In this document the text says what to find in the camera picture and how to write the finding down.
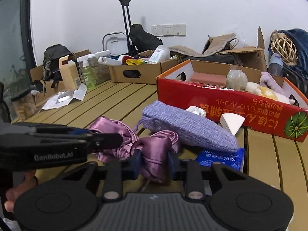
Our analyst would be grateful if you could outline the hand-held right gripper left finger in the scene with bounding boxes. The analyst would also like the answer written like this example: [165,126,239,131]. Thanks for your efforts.
[61,150,142,200]

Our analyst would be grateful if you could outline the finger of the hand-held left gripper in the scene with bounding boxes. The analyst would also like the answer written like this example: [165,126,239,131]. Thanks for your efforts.
[72,133,124,153]
[12,123,90,136]

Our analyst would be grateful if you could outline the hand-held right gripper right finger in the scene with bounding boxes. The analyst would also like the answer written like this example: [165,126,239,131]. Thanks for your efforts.
[168,151,241,200]

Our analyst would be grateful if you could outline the purple satin pouch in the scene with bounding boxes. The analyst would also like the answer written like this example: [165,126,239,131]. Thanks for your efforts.
[133,130,181,184]
[89,116,139,163]

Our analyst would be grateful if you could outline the lavender linen pouch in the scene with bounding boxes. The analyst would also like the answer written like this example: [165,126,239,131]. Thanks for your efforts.
[141,100,239,150]

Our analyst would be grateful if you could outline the blue tissue packet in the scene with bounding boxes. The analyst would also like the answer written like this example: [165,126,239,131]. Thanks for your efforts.
[194,147,245,172]

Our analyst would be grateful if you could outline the white wrapper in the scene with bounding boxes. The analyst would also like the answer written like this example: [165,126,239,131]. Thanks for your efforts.
[186,105,207,117]

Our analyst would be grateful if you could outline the red cardboard box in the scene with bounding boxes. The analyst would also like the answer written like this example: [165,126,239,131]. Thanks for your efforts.
[156,59,308,143]

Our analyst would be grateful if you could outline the white wedge sponge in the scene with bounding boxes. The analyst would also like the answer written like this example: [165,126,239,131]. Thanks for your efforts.
[220,114,246,136]

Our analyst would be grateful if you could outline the person's left hand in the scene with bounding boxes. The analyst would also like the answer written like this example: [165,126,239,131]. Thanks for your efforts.
[4,170,38,213]

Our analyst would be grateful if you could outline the silver foil packet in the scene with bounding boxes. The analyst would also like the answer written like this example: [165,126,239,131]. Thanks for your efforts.
[56,92,73,104]

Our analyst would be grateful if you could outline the clear jar of snacks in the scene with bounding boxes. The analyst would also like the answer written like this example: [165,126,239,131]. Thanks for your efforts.
[11,90,37,121]

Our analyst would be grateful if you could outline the white paper leaflets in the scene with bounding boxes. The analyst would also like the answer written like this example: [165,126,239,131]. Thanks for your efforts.
[42,83,87,110]

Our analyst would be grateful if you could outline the large open cardboard box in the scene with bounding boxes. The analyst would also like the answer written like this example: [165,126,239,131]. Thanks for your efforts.
[30,50,92,104]

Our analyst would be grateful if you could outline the tan carton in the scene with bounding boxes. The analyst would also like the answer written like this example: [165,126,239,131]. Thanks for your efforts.
[59,55,82,90]

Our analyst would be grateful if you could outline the green spray bottle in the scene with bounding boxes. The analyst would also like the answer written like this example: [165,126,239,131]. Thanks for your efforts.
[81,56,95,90]

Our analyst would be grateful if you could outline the clear container of nuts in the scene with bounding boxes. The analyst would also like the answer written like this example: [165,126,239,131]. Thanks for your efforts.
[88,50,111,86]

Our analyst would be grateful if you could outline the black backpack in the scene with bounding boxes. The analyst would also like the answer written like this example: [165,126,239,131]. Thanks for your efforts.
[43,44,75,82]

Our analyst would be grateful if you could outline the yellow packet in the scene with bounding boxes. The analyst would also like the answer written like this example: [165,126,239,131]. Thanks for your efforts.
[126,58,146,66]

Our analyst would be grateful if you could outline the red and white tube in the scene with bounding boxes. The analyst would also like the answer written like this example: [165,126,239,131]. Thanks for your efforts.
[118,55,135,65]

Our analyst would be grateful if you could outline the sliding glass door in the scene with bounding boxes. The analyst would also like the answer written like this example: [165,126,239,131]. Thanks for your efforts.
[0,0,33,123]

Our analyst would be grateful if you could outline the white plastic bottle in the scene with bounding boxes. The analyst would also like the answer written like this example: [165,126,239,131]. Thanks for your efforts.
[147,45,171,64]

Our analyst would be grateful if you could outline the brown paper bag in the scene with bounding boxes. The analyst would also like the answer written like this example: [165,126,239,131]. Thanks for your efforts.
[169,33,237,59]

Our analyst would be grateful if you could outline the cardboard box with open flaps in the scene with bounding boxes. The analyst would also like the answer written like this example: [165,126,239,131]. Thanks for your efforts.
[212,26,268,72]

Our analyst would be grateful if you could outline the blue bottle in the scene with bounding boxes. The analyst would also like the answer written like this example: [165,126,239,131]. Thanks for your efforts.
[268,53,284,77]

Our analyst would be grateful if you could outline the rattan ball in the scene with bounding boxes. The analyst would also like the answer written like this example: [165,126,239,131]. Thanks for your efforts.
[269,30,299,66]

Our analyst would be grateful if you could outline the small cardboard box with handle hole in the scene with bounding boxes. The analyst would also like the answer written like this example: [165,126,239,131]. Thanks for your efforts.
[109,50,180,85]

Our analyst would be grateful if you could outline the white folding stool frame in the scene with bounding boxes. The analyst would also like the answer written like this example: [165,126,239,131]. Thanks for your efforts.
[102,32,128,54]

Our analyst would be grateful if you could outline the wall socket panel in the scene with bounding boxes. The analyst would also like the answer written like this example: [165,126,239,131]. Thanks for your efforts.
[151,24,186,37]

